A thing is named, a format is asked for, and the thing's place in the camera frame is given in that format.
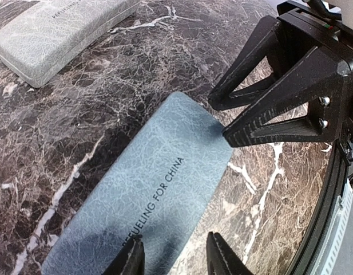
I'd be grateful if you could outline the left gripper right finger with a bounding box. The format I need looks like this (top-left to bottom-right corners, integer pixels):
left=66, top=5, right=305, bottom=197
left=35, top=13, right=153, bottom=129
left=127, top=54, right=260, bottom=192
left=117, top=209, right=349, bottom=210
left=206, top=232, right=247, bottom=274

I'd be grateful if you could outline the white slotted cable duct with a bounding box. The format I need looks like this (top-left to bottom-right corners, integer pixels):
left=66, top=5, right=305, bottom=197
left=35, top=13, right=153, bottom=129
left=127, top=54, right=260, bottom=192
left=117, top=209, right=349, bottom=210
left=317, top=179, right=353, bottom=274

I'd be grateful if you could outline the teal glasses case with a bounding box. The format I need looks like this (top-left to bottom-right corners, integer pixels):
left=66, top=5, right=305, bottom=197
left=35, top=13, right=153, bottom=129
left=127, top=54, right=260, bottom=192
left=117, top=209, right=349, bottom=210
left=0, top=0, right=140, bottom=88
left=42, top=92, right=232, bottom=274

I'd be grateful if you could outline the black front rail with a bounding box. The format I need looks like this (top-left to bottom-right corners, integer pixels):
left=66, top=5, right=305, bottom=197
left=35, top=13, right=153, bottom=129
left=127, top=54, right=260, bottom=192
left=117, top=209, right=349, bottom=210
left=286, top=141, right=348, bottom=274

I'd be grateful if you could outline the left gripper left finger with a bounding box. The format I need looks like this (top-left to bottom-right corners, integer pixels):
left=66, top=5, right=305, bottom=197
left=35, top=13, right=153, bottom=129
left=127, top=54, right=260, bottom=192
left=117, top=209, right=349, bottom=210
left=103, top=235, right=145, bottom=275

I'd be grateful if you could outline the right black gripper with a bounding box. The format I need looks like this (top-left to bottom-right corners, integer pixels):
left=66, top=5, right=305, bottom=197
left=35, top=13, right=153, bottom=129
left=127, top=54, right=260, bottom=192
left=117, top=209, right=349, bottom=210
left=208, top=1, right=353, bottom=148

